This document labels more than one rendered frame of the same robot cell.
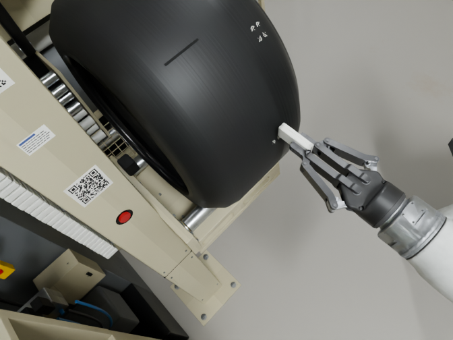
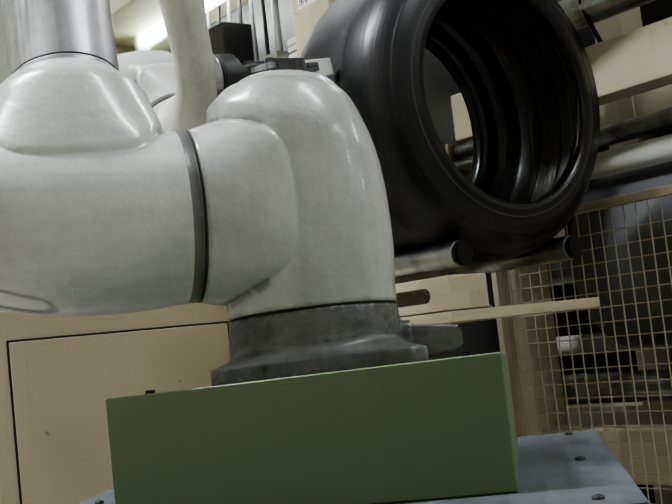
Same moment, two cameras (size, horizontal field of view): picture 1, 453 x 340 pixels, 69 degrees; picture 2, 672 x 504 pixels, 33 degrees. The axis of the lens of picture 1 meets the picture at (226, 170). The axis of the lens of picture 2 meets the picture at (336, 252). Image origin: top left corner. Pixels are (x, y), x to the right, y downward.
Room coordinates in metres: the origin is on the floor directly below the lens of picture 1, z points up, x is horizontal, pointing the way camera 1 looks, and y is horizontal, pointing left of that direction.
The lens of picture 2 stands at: (0.07, -1.98, 0.77)
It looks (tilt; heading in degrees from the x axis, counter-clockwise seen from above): 5 degrees up; 82
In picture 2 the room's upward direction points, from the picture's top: 6 degrees counter-clockwise
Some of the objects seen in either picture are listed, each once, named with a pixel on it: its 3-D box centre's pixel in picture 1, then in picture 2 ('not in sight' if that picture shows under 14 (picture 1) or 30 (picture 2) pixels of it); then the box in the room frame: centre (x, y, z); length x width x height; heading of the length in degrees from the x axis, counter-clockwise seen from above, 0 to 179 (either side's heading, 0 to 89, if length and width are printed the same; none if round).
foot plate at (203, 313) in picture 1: (205, 285); not in sight; (0.45, 0.30, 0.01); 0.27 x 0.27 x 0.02; 29
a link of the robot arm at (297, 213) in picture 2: not in sight; (288, 194); (0.18, -0.97, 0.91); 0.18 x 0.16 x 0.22; 9
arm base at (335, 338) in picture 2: not in sight; (338, 342); (0.21, -0.97, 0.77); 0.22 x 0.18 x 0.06; 174
